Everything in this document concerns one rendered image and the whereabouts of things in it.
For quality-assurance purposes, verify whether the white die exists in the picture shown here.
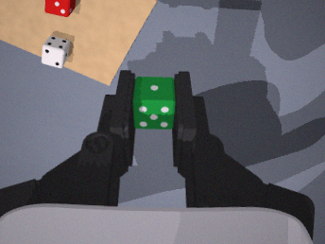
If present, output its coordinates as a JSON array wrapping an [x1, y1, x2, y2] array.
[[42, 36, 70, 68]]

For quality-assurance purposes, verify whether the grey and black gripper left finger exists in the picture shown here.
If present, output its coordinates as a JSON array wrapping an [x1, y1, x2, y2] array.
[[0, 70, 135, 217]]

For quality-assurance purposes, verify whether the green die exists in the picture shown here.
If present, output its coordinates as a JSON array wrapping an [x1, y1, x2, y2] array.
[[133, 77, 176, 130]]

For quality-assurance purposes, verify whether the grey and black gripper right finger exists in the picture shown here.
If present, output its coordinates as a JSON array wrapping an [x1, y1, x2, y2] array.
[[172, 71, 315, 241]]

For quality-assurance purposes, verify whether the tan mat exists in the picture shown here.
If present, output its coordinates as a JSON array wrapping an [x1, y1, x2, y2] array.
[[0, 0, 157, 86]]

